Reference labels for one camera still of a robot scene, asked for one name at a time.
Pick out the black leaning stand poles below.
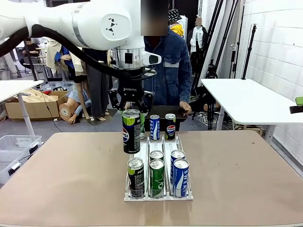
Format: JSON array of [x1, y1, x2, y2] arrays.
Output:
[[191, 0, 240, 90]]

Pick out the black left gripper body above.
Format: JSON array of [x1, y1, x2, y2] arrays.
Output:
[[117, 68, 145, 105]]

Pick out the lying mannequin in blue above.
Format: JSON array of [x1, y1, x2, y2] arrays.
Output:
[[59, 91, 92, 125]]

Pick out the mannequin with navy top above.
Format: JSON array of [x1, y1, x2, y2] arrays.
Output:
[[68, 48, 114, 122]]

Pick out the mannequin in white jacket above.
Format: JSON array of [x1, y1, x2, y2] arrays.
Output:
[[189, 17, 208, 71]]

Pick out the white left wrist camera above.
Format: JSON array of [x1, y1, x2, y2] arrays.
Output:
[[141, 51, 162, 65]]

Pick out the green Chilsung display can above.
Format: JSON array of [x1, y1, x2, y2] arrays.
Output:
[[139, 113, 146, 140]]

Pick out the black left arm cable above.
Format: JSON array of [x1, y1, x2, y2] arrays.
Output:
[[0, 24, 157, 79]]

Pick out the black serving tray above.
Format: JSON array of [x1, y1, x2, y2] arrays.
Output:
[[151, 105, 189, 123]]

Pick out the white coiled cable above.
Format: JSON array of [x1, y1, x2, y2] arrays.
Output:
[[199, 113, 220, 127]]

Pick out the mannequin in yellow raincoat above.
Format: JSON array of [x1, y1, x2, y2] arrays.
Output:
[[168, 9, 185, 36]]

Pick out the large white side table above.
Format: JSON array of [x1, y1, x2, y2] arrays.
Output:
[[200, 78, 303, 145]]

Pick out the black Pepsi display can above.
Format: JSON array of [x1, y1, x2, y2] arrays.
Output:
[[165, 113, 177, 140]]

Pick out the short black camera tripod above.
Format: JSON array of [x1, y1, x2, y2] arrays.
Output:
[[205, 59, 219, 80]]

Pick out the white can dispenser rack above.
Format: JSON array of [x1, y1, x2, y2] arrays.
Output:
[[124, 131, 194, 202]]

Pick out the large clear plastic bin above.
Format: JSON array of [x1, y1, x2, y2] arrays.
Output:
[[0, 134, 43, 164]]

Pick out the grey crate under table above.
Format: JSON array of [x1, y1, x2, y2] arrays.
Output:
[[42, 81, 76, 92]]

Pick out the person's left hand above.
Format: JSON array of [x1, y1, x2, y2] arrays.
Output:
[[179, 101, 192, 116]]

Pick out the green soda can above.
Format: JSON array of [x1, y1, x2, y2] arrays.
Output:
[[148, 158, 165, 198], [150, 150, 164, 162]]

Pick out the brown cardboard box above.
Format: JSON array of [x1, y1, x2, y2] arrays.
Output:
[[4, 89, 69, 120]]

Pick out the tall black tripod pole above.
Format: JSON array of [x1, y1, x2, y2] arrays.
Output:
[[241, 23, 258, 80]]

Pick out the blue Pocari Sweat can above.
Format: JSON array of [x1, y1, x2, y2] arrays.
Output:
[[172, 158, 190, 198], [169, 149, 186, 184]]

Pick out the person's left forearm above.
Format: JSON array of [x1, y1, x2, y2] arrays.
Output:
[[176, 78, 193, 104]]

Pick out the seated person in black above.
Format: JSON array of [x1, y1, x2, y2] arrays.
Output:
[[20, 37, 41, 69]]

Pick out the mannequin with black hat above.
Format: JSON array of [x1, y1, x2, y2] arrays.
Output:
[[46, 39, 83, 83]]

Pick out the black tripod near seated person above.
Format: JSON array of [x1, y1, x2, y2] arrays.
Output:
[[23, 41, 38, 81]]

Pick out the person in denim jacket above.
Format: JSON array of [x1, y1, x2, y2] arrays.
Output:
[[141, 0, 193, 107]]

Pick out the blue Pocari display can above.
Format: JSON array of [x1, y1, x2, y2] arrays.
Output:
[[149, 114, 160, 141]]

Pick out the grey hooded garment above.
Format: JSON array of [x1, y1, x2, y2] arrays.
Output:
[[0, 52, 18, 80]]

